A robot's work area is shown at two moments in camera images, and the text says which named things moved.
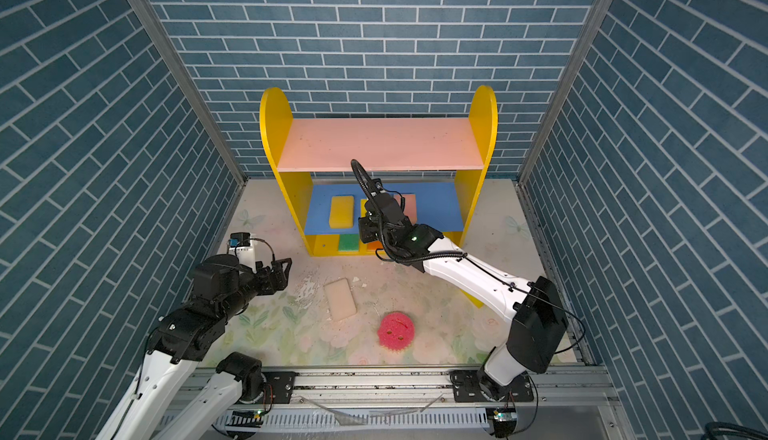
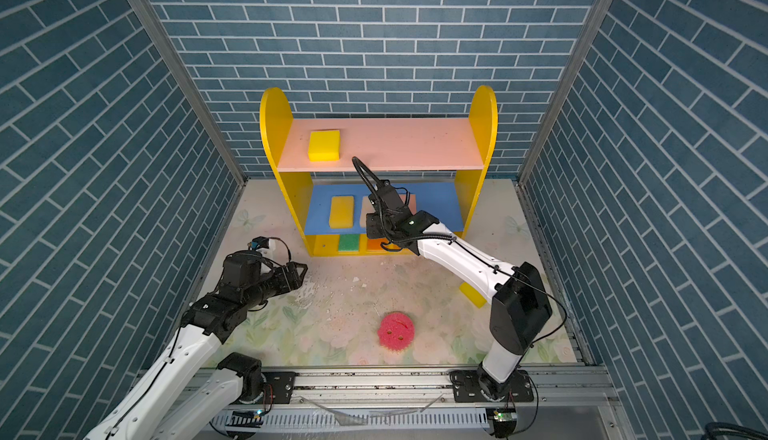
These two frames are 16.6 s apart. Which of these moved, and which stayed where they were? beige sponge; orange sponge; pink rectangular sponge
Moved: beige sponge
Stayed: pink rectangular sponge; orange sponge
